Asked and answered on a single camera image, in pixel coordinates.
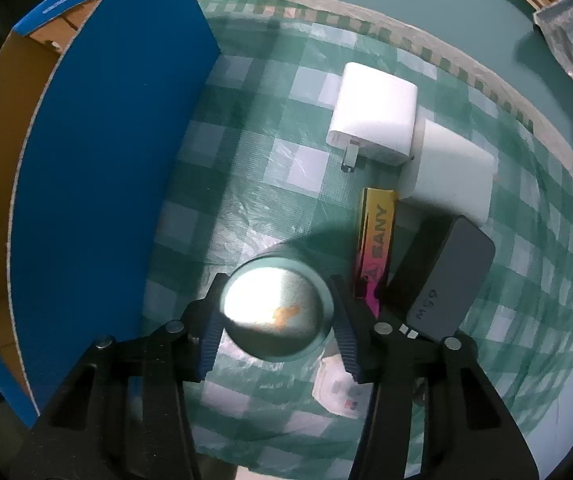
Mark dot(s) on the blue cardboard box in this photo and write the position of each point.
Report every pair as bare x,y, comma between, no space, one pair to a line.
106,160

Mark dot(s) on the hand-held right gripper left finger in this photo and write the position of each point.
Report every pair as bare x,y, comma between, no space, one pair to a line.
210,332

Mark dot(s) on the white wall charger with prongs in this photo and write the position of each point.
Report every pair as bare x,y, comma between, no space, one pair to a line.
371,110

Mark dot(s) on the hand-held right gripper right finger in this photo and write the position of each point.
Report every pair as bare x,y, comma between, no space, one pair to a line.
347,352

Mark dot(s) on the gold and pink iridescent bar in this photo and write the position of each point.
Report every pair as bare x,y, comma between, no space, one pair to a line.
374,255

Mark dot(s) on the dark grey charger block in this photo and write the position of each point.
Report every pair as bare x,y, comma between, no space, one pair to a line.
446,270

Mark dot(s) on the white rounded power bank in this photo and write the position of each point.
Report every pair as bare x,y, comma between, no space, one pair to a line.
446,175

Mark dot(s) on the white octagonal case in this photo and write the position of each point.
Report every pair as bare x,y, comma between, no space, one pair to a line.
334,390

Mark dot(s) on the green checked tablecloth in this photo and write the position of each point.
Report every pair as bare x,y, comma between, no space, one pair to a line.
266,160

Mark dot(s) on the green round metal tin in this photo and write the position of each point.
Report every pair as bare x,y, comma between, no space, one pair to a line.
276,300

